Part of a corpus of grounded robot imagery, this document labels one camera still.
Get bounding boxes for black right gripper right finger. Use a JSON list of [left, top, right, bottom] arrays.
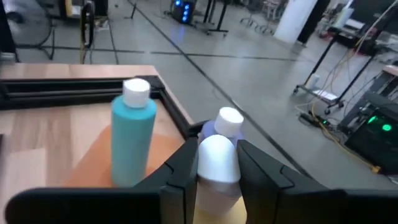
[[236, 139, 346, 224]]

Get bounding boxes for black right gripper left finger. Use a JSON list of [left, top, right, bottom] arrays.
[[132, 137, 199, 224]]

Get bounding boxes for yellow paint bottle white cap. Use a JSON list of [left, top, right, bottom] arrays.
[[192, 134, 249, 224]]

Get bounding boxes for teal paint bottle white cap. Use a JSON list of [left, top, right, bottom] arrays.
[[111, 77, 158, 188]]

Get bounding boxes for black power strip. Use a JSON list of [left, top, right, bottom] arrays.
[[299, 112, 331, 128]]

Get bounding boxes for translucent orange plastic tray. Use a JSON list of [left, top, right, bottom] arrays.
[[63, 124, 187, 189]]

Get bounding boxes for black wheeled stand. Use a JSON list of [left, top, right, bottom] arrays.
[[292, 29, 385, 116]]

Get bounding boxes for black computer tower green lights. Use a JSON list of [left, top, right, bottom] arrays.
[[337, 91, 398, 175]]

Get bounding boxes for black computer tower glowing fans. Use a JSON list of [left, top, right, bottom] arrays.
[[172, 0, 196, 24]]

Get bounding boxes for white building pillar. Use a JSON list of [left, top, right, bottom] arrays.
[[273, 0, 318, 44]]

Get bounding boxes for wooden-top desk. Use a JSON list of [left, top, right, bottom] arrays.
[[381, 64, 398, 77]]

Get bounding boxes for yellow floor cable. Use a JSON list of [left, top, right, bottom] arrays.
[[307, 102, 382, 174]]

